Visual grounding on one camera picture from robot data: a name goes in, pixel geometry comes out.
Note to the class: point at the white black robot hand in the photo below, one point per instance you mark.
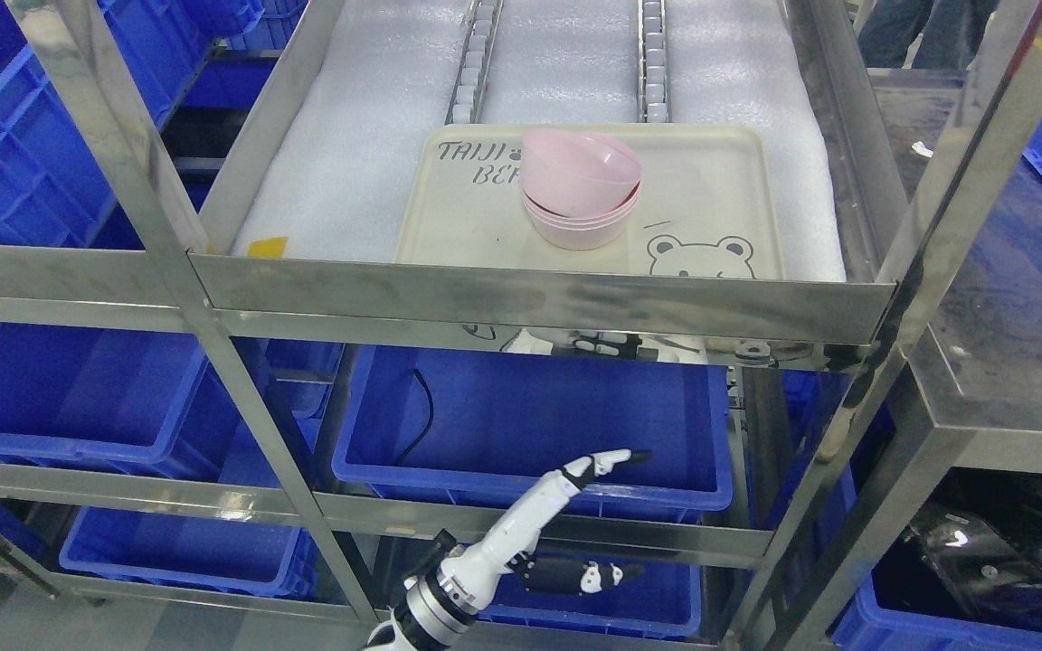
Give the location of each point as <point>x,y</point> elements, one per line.
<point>467,583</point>

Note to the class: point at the pink ikea bowl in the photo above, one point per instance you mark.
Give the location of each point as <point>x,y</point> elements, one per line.
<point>577,174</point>

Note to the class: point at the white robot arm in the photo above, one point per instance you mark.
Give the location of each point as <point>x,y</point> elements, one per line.
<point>434,611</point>

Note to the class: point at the blue bin under shelf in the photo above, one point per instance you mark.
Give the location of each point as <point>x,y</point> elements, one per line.
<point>479,428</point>

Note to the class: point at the steel shelf rack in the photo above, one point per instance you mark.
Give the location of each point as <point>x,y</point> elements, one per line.
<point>902,259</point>

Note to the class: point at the stacked pink bowls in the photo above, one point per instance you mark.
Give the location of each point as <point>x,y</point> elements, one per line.
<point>581,234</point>

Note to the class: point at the white foam mat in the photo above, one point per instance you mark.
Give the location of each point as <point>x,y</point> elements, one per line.
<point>338,187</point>

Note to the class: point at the cream bear tray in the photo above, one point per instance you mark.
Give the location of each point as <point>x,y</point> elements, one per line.
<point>704,210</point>

